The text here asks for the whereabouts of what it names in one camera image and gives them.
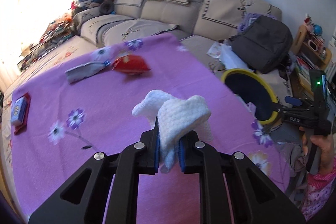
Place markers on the red snack packet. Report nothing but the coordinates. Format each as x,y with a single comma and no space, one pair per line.
131,64

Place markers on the wooden shelf with books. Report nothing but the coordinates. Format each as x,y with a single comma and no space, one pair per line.
307,61

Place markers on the purple floral blanket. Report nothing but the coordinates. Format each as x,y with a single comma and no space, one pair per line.
105,98

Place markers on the lilac plush toy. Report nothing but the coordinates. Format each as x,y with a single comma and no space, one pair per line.
246,22

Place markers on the dark grey backpack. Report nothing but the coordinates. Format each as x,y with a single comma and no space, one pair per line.
262,43

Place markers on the blue box on red cloth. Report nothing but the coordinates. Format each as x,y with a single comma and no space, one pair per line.
19,130

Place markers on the yellow rimmed dark bin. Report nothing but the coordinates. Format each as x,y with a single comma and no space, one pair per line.
249,92

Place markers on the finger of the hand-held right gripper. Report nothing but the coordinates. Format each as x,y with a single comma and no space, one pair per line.
282,108
292,101

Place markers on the small blue box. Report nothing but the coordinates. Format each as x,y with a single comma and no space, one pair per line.
19,111

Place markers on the white knitted cloth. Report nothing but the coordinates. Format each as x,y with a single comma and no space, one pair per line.
178,113

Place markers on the beige stitched sofa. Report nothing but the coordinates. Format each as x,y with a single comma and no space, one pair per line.
168,11

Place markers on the white plastic bag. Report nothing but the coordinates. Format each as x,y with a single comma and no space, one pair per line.
231,58

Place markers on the pile of toys and books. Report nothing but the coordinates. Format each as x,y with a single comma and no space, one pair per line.
50,35

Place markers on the white sheer curtain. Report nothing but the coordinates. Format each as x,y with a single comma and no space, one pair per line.
34,3

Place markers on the dark grey rolled cushion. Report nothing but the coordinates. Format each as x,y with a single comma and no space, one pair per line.
107,7

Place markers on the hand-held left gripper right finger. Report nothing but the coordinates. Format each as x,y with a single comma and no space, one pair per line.
182,158

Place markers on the person's right hand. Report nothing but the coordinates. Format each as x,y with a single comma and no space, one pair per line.
326,153

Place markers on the grey fabric pouch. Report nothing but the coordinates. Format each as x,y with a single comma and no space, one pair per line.
84,71

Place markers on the person's right forearm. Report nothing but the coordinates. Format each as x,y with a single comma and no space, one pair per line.
317,195

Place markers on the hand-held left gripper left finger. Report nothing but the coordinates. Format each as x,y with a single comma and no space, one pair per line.
156,150

